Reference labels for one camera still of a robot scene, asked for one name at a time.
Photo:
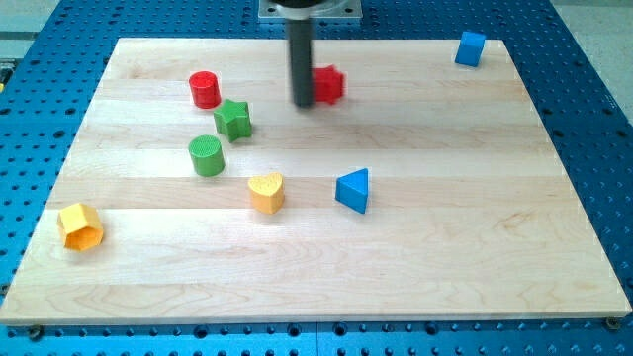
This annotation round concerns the blue triangle block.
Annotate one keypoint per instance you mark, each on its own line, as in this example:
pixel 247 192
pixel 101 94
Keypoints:
pixel 352 190

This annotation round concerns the yellow hexagon block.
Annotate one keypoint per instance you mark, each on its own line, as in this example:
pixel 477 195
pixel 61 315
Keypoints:
pixel 80 227

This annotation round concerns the green star block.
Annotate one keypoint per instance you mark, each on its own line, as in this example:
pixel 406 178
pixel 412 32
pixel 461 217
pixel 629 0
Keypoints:
pixel 232 119

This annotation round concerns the yellow heart block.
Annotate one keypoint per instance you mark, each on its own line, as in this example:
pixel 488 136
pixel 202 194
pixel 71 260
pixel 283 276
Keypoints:
pixel 267 192

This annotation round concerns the green cylinder block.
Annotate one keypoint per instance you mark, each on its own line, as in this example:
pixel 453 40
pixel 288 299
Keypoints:
pixel 207 155

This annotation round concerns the red cylinder block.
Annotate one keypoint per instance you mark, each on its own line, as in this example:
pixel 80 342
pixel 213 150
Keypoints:
pixel 205 89

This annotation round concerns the silver robot mounting plate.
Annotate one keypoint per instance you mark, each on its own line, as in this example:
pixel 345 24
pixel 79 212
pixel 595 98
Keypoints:
pixel 335 10

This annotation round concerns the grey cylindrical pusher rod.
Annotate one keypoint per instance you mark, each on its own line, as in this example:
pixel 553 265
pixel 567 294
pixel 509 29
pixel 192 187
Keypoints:
pixel 300 51

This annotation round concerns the wooden board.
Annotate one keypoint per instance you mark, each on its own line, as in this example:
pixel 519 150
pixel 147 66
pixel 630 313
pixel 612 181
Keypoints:
pixel 470 215

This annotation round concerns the blue cube block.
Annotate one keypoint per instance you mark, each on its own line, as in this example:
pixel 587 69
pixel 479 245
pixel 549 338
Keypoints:
pixel 470 48

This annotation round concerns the red star block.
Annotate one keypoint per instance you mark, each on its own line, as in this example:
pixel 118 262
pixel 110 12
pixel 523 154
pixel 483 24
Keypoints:
pixel 328 84

